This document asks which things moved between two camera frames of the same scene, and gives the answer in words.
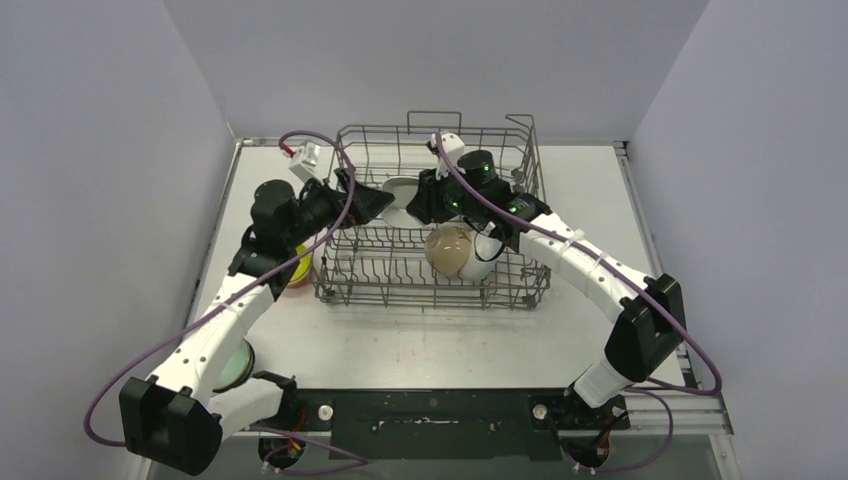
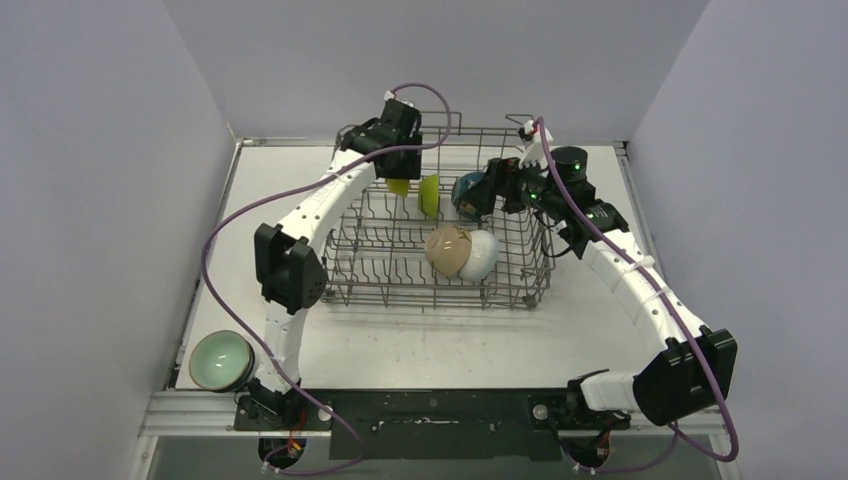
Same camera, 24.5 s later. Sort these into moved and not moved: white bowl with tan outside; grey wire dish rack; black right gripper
Moved: black right gripper
Not moved: grey wire dish rack; white bowl with tan outside
